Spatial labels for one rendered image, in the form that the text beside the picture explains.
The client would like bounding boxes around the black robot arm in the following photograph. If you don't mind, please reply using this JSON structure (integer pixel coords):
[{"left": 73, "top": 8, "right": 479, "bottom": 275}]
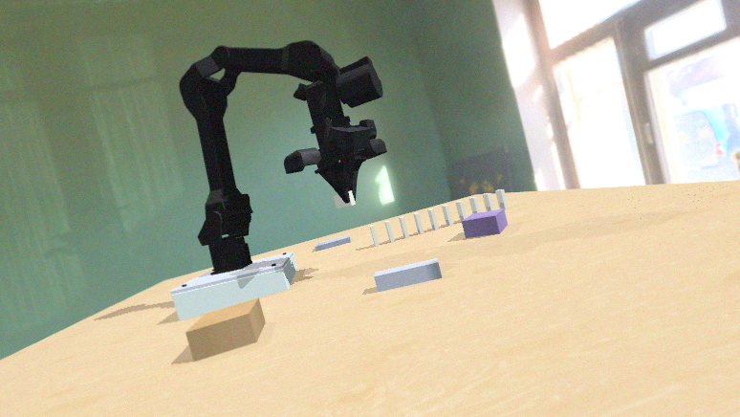
[{"left": 180, "top": 40, "right": 383, "bottom": 275}]

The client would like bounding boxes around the brown rectangular block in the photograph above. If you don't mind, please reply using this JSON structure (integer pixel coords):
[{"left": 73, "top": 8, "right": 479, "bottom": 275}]
[{"left": 186, "top": 298, "right": 266, "bottom": 362}]

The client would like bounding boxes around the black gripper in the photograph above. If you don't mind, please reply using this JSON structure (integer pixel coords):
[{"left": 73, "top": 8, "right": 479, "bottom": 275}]
[{"left": 284, "top": 111, "right": 387, "bottom": 204}]

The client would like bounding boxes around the purple rectangular block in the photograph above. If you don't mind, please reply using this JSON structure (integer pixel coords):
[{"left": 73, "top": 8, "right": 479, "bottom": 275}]
[{"left": 462, "top": 208, "right": 508, "bottom": 238}]

